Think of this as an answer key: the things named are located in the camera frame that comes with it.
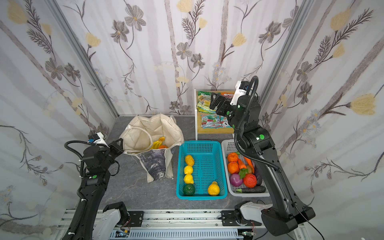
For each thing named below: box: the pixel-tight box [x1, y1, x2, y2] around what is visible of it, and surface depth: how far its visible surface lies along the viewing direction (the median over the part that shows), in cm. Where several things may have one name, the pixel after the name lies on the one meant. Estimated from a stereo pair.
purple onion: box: [230, 173, 244, 187], surface depth 83 cm
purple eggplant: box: [254, 166, 263, 186], surface depth 85 cm
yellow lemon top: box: [185, 155, 195, 166], surface depth 92 cm
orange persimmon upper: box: [227, 152, 239, 162], surface depth 92 cm
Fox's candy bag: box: [219, 115, 233, 129], surface depth 95 cm
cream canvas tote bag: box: [120, 113, 185, 183], surface depth 84 cm
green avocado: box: [183, 183, 196, 197], surface depth 80 cm
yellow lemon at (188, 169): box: [184, 165, 194, 175], surface depth 88 cm
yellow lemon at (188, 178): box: [184, 173, 194, 184], surface depth 86 cm
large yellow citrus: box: [208, 181, 220, 197], surface depth 80 cm
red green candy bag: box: [201, 114, 223, 129], surface depth 95 cm
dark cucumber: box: [236, 185, 267, 194], surface depth 82 cm
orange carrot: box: [244, 157, 255, 174], surface depth 93 cm
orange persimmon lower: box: [227, 162, 239, 174], surface depth 87 cm
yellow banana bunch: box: [151, 136, 166, 149], surface depth 100 cm
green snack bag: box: [196, 91, 217, 114], surface depth 79 cm
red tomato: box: [243, 173, 258, 188], surface depth 82 cm
